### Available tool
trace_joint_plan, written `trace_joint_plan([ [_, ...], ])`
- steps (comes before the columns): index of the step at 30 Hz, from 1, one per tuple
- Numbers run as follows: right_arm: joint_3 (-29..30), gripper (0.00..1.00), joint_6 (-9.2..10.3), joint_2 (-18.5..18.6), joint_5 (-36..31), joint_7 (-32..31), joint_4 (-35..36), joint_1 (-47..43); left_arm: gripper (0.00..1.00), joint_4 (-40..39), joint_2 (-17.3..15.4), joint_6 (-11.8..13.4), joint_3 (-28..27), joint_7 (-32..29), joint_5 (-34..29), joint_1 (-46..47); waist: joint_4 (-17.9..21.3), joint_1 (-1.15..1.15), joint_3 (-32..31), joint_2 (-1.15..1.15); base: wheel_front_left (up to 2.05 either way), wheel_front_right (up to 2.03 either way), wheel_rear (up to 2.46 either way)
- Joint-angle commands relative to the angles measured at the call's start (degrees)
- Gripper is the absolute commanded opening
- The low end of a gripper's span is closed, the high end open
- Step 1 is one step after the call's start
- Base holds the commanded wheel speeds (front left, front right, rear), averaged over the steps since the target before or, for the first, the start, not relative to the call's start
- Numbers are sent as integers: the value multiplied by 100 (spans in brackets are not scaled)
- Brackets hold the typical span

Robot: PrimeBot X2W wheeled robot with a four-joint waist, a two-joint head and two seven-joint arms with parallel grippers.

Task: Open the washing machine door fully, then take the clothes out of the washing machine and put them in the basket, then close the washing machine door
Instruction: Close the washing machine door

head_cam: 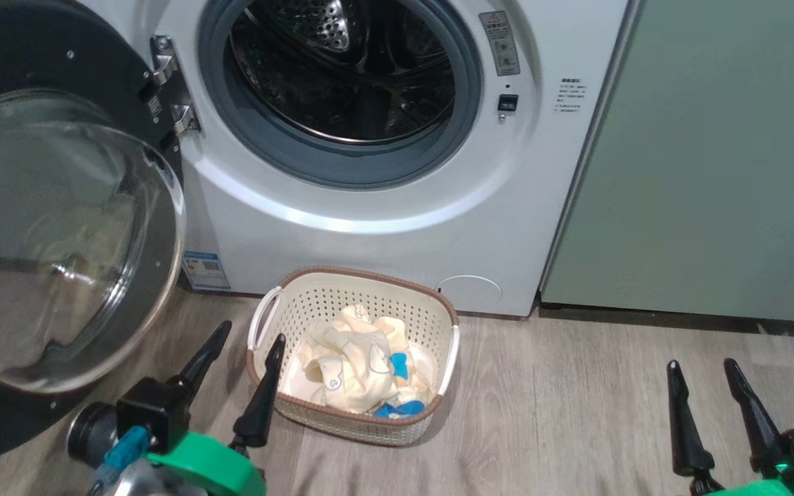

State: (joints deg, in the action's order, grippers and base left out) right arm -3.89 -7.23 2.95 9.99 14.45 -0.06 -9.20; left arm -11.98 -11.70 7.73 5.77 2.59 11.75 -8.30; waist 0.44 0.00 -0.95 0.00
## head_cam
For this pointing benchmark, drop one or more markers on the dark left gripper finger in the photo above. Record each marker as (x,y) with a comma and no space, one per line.
(262,406)
(204,362)

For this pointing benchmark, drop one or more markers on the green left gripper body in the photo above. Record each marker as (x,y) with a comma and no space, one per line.
(211,465)

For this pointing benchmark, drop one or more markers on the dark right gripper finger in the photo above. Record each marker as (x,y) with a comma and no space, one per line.
(755,420)
(686,427)

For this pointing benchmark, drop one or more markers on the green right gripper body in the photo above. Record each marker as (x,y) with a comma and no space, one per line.
(748,489)

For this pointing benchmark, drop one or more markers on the yellow garment with blue cuffs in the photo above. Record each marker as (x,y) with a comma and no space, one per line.
(349,365)

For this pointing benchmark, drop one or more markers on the dark round washing machine door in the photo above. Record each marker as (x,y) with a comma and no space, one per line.
(59,241)

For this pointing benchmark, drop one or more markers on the cream perforated laundry basket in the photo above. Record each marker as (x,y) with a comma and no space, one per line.
(314,296)

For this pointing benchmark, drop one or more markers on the white front-load washing machine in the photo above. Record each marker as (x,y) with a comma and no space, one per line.
(369,234)

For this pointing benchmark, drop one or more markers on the grey rubber door gasket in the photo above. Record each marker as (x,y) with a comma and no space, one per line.
(287,148)

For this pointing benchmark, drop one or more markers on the metal door hinge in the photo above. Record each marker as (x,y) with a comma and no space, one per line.
(169,89)

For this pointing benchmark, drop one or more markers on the steel washing machine drum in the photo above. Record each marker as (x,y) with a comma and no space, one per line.
(342,76)

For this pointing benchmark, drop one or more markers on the blue white energy label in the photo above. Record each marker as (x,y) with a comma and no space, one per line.
(205,271)

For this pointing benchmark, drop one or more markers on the round white filter cover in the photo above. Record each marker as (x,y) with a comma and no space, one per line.
(469,293)

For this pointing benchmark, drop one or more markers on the pale green cabinet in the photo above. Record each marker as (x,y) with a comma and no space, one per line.
(700,172)

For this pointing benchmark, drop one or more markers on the grey warning sticker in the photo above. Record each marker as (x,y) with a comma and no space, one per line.
(499,43)

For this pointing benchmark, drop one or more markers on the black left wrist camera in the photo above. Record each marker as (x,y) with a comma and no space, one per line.
(149,413)

